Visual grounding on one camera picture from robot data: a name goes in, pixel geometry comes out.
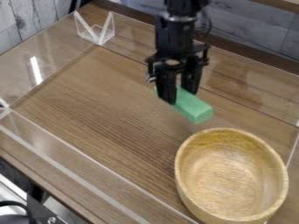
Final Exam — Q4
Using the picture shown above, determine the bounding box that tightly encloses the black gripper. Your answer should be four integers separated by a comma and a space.
145, 12, 210, 105

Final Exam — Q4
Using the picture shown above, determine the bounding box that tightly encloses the black metal bracket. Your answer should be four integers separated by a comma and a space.
27, 194, 60, 224

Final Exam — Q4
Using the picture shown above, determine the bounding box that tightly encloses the wooden bowl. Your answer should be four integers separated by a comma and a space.
174, 128, 289, 224

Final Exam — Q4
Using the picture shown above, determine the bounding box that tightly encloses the black cable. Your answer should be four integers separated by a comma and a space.
0, 200, 39, 224

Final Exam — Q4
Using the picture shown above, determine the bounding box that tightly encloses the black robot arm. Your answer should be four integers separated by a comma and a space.
145, 0, 210, 105

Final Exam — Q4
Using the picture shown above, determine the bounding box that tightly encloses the clear acrylic tray wall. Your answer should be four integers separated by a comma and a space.
0, 4, 299, 224

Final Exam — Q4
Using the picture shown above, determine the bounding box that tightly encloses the green rectangular block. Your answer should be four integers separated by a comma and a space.
153, 85, 215, 125

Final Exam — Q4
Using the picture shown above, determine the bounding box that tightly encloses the clear acrylic corner bracket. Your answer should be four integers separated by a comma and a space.
74, 11, 117, 46

